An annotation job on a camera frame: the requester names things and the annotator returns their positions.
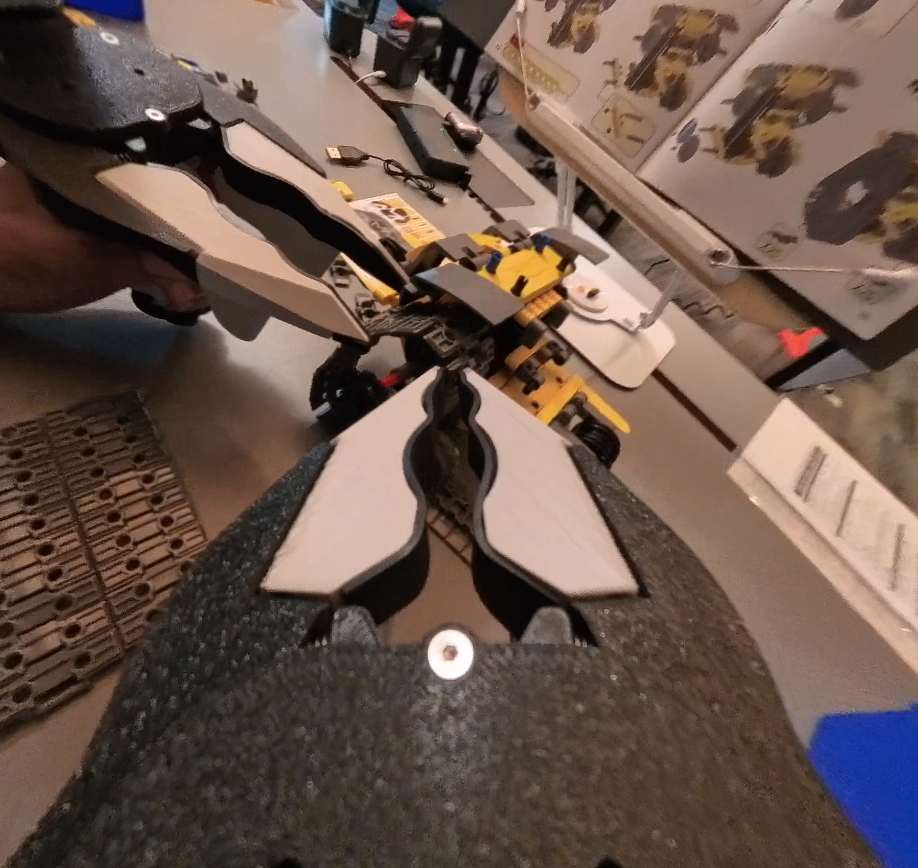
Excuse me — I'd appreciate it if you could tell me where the black usb cable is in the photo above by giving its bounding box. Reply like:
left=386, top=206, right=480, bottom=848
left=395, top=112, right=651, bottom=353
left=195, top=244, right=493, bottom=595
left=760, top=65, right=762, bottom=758
left=325, top=144, right=449, bottom=206

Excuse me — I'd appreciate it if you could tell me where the person's left hand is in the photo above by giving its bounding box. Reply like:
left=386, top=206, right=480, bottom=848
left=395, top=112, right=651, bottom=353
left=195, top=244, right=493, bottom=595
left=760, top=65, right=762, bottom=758
left=0, top=162, right=209, bottom=315

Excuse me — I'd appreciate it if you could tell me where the printed white paper sheet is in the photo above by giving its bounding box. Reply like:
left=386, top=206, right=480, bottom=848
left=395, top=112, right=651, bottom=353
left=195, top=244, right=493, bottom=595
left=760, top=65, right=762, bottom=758
left=728, top=398, right=918, bottom=657

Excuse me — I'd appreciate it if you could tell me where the red plastic object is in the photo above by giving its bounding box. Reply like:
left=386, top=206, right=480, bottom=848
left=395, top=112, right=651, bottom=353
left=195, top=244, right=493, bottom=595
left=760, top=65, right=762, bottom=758
left=778, top=326, right=826, bottom=360

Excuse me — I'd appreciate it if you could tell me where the grey earbud case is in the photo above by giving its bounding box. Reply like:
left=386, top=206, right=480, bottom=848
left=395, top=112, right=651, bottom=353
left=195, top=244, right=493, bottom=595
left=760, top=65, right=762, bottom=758
left=443, top=111, right=485, bottom=151

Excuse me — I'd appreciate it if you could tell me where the black power brick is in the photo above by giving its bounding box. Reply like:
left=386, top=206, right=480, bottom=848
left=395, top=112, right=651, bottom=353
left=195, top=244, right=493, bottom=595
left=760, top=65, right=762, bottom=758
left=394, top=102, right=470, bottom=182

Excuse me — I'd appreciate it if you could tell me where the yellow black toy vehicle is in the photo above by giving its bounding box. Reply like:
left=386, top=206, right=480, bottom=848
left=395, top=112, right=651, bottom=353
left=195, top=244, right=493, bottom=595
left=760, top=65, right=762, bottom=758
left=308, top=219, right=632, bottom=467

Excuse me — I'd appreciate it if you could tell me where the large grey tread link mat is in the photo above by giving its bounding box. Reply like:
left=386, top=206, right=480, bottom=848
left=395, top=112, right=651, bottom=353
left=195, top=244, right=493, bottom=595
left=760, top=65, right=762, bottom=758
left=0, top=389, right=209, bottom=733

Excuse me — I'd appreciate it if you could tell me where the white book stand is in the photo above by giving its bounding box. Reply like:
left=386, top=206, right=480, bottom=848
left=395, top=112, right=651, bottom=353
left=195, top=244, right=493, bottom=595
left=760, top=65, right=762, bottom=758
left=437, top=0, right=918, bottom=390

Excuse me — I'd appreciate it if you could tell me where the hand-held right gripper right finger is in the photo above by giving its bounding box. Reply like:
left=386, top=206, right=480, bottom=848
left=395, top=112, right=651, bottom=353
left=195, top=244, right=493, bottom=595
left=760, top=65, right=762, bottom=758
left=462, top=370, right=641, bottom=601

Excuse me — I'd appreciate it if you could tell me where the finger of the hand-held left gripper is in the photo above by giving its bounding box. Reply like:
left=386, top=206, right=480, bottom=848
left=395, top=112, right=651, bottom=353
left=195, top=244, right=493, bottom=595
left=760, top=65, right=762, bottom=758
left=215, top=121, right=410, bottom=290
left=93, top=162, right=370, bottom=344

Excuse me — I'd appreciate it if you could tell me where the toy instruction booklet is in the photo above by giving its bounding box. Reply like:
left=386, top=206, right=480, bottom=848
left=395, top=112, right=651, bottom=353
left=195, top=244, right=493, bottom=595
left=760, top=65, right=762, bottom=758
left=488, top=0, right=918, bottom=342

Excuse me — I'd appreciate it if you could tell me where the black battery charger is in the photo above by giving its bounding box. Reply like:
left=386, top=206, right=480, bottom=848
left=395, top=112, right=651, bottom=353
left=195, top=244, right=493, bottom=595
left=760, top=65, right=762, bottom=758
left=324, top=0, right=368, bottom=59
left=373, top=16, right=443, bottom=89

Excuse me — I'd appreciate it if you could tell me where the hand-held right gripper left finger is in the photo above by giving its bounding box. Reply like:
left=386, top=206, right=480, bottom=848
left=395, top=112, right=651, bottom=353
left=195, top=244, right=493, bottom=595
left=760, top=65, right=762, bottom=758
left=258, top=368, right=441, bottom=601

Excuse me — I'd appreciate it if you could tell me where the yellow printed sticker sheet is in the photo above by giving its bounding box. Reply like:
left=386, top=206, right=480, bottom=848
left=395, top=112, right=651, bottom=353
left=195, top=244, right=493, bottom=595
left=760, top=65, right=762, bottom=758
left=349, top=194, right=446, bottom=249

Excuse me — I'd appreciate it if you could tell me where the long grey tread link chain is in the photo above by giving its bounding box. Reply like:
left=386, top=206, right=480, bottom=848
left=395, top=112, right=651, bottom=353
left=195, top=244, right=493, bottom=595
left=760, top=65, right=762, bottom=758
left=355, top=305, right=496, bottom=564

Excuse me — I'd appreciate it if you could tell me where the pile of small toy parts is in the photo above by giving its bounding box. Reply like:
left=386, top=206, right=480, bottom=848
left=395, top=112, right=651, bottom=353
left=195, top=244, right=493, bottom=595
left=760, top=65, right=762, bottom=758
left=172, top=54, right=262, bottom=105

